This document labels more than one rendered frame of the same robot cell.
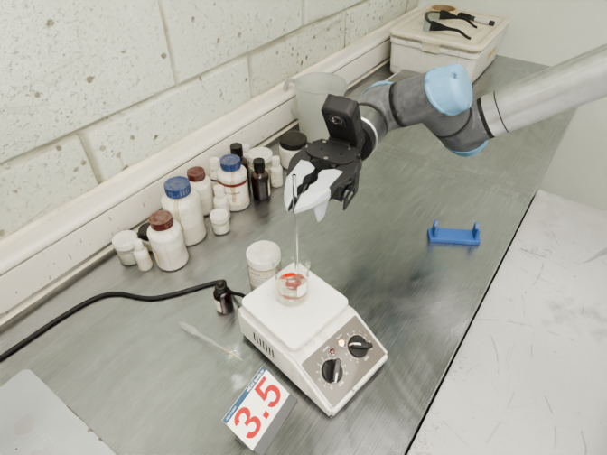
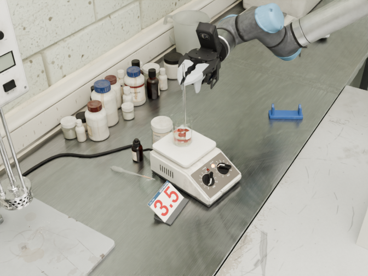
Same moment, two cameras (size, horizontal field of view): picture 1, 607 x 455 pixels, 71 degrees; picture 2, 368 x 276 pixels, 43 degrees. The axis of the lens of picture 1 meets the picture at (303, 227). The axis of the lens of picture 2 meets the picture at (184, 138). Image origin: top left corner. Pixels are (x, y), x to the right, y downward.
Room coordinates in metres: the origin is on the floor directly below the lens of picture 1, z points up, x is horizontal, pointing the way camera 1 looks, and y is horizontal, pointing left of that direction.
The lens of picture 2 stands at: (-0.51, 0.05, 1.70)
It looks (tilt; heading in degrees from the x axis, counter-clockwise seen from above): 38 degrees down; 358
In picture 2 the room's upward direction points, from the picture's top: 1 degrees counter-clockwise
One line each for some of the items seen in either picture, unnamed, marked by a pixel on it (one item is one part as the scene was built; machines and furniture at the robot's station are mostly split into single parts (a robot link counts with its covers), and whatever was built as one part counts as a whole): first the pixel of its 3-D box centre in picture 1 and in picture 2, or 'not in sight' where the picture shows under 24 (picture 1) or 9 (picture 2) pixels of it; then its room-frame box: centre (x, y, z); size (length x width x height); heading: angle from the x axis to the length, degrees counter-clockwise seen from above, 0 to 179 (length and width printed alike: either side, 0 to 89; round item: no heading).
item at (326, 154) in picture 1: (339, 162); (206, 62); (0.54, -0.05, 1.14); 0.12 x 0.08 x 0.09; 153
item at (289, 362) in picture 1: (306, 329); (191, 163); (0.38, -0.01, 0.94); 0.22 x 0.13 x 0.08; 45
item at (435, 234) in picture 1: (454, 231); (286, 111); (0.62, -0.30, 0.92); 0.10 x 0.03 x 0.04; 84
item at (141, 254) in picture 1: (141, 254); (80, 130); (0.55, 0.30, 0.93); 0.03 x 0.03 x 0.07
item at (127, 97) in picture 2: (220, 202); (127, 98); (0.69, 0.17, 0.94); 0.03 x 0.03 x 0.08
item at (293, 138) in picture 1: (293, 151); (173, 65); (0.90, 0.02, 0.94); 0.07 x 0.07 x 0.07
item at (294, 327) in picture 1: (294, 302); (184, 145); (0.40, 0.01, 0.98); 0.12 x 0.12 x 0.01; 45
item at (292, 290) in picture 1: (290, 278); (180, 129); (0.41, 0.02, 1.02); 0.06 x 0.05 x 0.08; 66
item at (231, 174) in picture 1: (233, 181); (134, 85); (0.74, 0.15, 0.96); 0.06 x 0.06 x 0.11
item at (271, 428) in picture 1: (261, 409); (168, 202); (0.26, 0.06, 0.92); 0.09 x 0.06 x 0.04; 149
